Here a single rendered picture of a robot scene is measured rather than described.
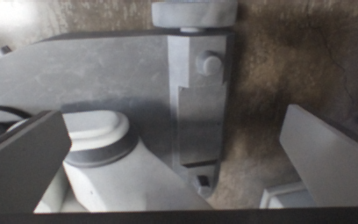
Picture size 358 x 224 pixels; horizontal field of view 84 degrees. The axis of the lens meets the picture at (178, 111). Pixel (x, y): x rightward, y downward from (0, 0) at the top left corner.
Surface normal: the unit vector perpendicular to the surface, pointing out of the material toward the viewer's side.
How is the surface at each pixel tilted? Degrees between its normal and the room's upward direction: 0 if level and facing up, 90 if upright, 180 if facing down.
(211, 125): 0
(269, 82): 0
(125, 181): 90
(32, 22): 0
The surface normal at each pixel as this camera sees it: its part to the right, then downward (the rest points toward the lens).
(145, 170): -0.02, -0.88
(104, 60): 0.19, 0.46
